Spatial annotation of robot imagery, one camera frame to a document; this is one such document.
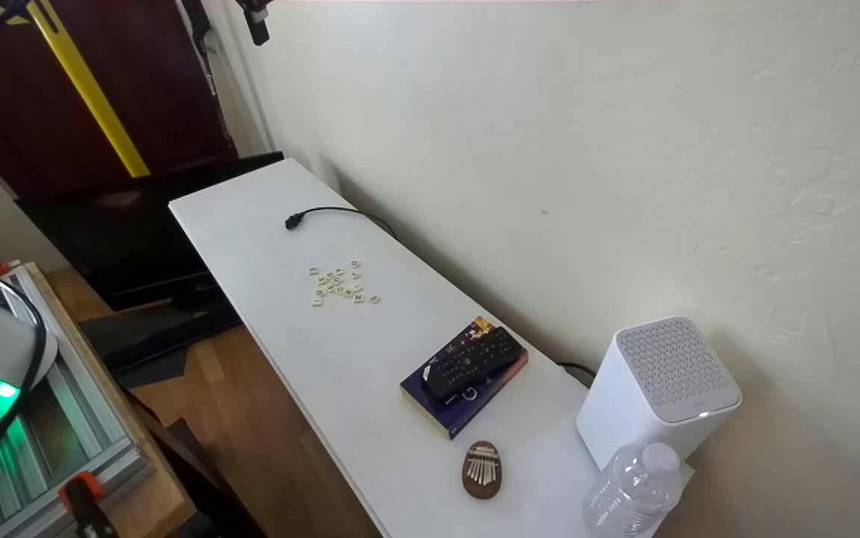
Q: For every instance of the white cube speaker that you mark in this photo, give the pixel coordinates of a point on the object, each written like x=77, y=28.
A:
x=656, y=392

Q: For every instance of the dark blue box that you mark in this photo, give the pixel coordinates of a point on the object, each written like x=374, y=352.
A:
x=471, y=407

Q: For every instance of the clear plastic water bottle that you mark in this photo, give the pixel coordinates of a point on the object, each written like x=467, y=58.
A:
x=635, y=495

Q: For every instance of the black remote control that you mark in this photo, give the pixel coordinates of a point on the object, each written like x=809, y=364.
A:
x=471, y=365

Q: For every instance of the dark grey low shelf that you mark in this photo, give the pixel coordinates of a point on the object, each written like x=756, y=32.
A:
x=152, y=344

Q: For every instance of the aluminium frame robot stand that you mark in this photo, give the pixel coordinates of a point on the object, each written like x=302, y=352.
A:
x=74, y=439

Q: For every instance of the brown wooden kalimba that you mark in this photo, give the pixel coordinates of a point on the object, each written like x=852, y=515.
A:
x=482, y=472

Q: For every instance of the black mounted camera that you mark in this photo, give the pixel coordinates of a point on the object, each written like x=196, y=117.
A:
x=259, y=19

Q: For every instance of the dark brown furniture piece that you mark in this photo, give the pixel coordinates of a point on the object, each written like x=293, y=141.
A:
x=201, y=488

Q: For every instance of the yellow strip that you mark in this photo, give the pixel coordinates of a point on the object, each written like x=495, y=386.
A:
x=81, y=90

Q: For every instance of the dark chair corner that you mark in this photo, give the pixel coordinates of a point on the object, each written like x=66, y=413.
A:
x=132, y=228

